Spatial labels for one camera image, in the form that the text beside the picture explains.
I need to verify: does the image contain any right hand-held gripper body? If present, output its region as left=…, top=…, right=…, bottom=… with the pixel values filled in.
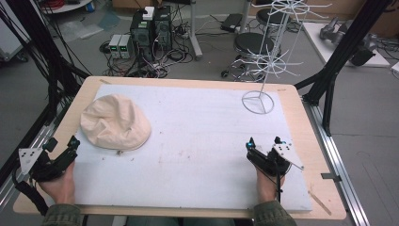
left=246, top=141, right=305, bottom=177

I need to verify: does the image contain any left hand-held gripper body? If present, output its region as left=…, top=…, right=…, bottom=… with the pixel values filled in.
left=18, top=143, right=78, bottom=183

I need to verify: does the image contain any person's left hand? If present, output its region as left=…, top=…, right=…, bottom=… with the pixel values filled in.
left=37, top=161, right=77, bottom=205

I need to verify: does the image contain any person's right hand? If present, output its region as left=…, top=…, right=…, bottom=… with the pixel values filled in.
left=255, top=166, right=286, bottom=203

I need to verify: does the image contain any beige cloth hat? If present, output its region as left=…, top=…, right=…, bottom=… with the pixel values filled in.
left=79, top=93, right=152, bottom=152

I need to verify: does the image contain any white foam mat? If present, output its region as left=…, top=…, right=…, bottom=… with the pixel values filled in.
left=72, top=83, right=313, bottom=212

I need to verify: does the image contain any black metal clamp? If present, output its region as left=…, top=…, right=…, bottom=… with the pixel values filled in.
left=320, top=172, right=343, bottom=184

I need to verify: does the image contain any thin wooden stick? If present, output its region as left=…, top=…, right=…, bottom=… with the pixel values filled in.
left=308, top=190, right=333, bottom=217

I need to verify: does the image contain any black round stool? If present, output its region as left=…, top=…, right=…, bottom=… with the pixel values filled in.
left=233, top=31, right=278, bottom=58
left=255, top=8, right=286, bottom=26

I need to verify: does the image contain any grey power supply unit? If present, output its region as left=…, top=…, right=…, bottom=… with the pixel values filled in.
left=119, top=34, right=135, bottom=59
left=107, top=34, right=122, bottom=59

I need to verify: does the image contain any white platform board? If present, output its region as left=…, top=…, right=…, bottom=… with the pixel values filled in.
left=302, top=21, right=391, bottom=69

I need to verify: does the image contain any white equipment case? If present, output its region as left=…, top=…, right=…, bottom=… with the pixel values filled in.
left=0, top=17, right=30, bottom=62

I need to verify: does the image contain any clear plastic sheet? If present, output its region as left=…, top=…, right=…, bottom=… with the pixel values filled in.
left=57, top=19, right=105, bottom=43

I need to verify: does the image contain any flat black box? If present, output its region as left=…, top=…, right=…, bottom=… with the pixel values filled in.
left=220, top=13, right=244, bottom=33

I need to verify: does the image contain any grey metal table leg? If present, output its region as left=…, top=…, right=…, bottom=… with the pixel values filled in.
left=187, top=0, right=204, bottom=61

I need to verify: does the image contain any black computer tower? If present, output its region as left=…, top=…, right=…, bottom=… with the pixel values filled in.
left=129, top=10, right=155, bottom=62
left=152, top=5, right=173, bottom=52

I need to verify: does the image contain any grey robot device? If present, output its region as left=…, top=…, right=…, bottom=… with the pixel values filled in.
left=319, top=16, right=378, bottom=67

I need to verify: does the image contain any round white table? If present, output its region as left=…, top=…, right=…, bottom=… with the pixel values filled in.
left=39, top=0, right=94, bottom=15

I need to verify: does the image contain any small white box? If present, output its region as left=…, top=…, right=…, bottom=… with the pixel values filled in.
left=142, top=6, right=155, bottom=22

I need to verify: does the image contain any aluminium rail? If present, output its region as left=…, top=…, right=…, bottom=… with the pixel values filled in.
left=0, top=103, right=73, bottom=209
left=301, top=96, right=373, bottom=226

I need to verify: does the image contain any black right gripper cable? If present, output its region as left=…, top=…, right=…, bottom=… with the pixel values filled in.
left=272, top=156, right=284, bottom=203

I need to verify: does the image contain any white wire hat rack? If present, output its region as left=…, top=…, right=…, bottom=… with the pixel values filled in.
left=231, top=0, right=333, bottom=116

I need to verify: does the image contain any black metal frame post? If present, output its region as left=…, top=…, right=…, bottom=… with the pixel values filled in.
left=0, top=0, right=92, bottom=133
left=294, top=0, right=394, bottom=137

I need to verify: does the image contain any tangle of floor cables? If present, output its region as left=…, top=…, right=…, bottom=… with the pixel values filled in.
left=99, top=18, right=227, bottom=79

